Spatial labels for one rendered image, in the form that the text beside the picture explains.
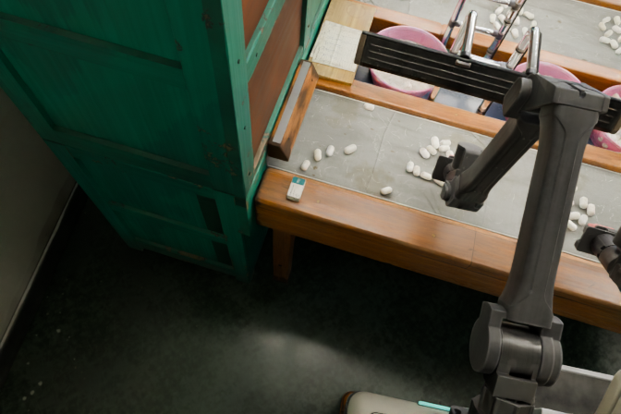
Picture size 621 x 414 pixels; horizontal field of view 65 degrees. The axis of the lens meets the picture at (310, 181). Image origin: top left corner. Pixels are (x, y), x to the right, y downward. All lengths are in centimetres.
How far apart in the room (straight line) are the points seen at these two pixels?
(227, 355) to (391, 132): 104
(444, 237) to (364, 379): 82
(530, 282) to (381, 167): 75
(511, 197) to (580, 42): 68
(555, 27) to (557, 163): 124
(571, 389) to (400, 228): 53
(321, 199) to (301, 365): 84
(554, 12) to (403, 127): 77
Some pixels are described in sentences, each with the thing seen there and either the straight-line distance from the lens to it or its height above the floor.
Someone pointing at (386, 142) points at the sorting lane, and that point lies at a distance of 145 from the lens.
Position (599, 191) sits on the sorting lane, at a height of 74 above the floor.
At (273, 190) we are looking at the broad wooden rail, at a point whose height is 77.
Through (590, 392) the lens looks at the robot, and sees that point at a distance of 107.
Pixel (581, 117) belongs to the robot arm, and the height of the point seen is 142.
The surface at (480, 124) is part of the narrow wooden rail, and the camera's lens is 154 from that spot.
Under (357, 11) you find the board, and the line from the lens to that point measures 171.
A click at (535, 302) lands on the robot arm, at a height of 130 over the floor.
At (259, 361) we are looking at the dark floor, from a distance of 196.
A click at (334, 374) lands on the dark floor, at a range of 197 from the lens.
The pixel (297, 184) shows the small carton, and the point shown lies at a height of 79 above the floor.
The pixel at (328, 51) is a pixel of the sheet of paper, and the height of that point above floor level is 78.
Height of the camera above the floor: 195
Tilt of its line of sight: 63 degrees down
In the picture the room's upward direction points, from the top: 8 degrees clockwise
